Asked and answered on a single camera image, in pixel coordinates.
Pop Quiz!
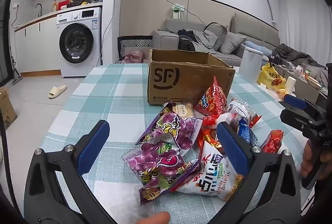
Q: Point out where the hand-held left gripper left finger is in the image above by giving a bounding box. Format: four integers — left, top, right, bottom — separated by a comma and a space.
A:
24, 120, 115, 224

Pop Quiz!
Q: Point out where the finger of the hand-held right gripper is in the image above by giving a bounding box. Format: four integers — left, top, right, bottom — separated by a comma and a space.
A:
280, 109, 315, 134
283, 94, 323, 113

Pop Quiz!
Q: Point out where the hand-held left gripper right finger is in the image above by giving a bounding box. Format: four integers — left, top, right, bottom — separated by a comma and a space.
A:
207, 122, 301, 224

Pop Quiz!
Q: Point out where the blue snack packet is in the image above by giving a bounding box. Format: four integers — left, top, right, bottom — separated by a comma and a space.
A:
237, 118, 258, 145

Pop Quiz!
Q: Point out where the red chocolate cookie packet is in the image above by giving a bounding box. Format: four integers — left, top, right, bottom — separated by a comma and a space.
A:
197, 129, 223, 152

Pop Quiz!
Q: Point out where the small red snack packet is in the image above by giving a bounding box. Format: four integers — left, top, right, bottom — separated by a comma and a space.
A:
261, 130, 283, 154

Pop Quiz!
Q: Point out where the white noodle snack packet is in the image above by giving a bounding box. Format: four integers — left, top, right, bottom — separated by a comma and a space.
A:
176, 140, 244, 201

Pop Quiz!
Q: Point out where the clear packet with red ends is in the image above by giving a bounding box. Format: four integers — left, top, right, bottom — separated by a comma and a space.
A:
226, 99, 262, 128

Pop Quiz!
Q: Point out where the red triangular snack bag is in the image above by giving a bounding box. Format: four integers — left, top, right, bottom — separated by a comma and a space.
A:
196, 76, 229, 116

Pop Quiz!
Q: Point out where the cream cracker packet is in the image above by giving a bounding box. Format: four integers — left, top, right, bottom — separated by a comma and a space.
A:
172, 102, 195, 119

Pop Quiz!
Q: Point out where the brown cardboard box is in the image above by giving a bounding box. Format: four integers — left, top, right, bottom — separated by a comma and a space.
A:
148, 48, 236, 108

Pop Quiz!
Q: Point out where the person's right hand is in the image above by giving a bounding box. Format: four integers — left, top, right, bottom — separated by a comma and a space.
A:
300, 140, 322, 178

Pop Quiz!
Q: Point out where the person's left hand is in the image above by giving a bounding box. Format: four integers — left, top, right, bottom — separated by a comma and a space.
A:
135, 212, 171, 224

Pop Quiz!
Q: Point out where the beige coffee table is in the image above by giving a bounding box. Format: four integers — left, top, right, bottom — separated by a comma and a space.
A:
265, 58, 328, 104

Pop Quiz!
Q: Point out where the white paper cup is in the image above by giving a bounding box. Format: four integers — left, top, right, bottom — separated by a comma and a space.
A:
285, 76, 297, 93

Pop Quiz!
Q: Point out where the yellow plastic bag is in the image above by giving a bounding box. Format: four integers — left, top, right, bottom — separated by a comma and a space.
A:
257, 63, 287, 91

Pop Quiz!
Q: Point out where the dark green jacket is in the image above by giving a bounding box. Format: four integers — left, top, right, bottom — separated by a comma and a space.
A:
272, 43, 326, 71

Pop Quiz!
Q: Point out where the checkered tablecloth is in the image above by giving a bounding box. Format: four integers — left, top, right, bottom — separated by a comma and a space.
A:
39, 63, 312, 224

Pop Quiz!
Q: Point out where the white trash bin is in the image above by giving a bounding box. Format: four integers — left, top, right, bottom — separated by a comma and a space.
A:
239, 46, 264, 77

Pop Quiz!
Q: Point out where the beige slipper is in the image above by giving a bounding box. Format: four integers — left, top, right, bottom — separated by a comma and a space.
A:
48, 85, 68, 99

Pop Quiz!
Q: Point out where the light blue pillow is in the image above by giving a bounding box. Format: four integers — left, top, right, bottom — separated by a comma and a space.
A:
245, 41, 271, 55

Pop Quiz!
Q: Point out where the light grey pillow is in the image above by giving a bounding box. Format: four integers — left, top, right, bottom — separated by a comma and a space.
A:
218, 31, 247, 55

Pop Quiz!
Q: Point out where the cardboard box with print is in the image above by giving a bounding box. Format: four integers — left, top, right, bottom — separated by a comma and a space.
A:
0, 86, 18, 131

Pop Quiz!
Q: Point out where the pink cloth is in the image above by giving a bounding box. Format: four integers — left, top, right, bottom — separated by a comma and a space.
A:
122, 50, 143, 64

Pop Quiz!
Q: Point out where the white washing machine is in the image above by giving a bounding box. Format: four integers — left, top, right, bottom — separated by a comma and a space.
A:
56, 7, 103, 77

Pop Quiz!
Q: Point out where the stick vacuum cleaner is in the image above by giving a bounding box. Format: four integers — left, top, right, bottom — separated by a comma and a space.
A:
10, 55, 24, 85

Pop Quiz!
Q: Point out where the dark grey pillow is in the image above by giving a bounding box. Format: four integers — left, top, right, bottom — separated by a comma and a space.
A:
204, 22, 229, 48

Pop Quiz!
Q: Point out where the grey hoodie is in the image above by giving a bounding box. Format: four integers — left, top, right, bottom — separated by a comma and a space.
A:
192, 31, 221, 55

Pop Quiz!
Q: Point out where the black patterned basket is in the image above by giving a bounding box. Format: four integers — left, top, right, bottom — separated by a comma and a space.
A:
117, 35, 153, 60

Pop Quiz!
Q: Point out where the white kitchen base cabinet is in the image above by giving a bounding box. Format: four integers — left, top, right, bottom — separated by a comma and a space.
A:
14, 1, 104, 77

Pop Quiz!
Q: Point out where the black garment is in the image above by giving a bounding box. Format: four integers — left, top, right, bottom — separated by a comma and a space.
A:
178, 29, 198, 51

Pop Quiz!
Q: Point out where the grey sofa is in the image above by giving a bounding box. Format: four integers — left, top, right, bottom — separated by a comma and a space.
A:
152, 13, 281, 66

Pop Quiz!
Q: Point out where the white wall device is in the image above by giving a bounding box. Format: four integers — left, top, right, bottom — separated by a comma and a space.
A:
172, 4, 185, 19

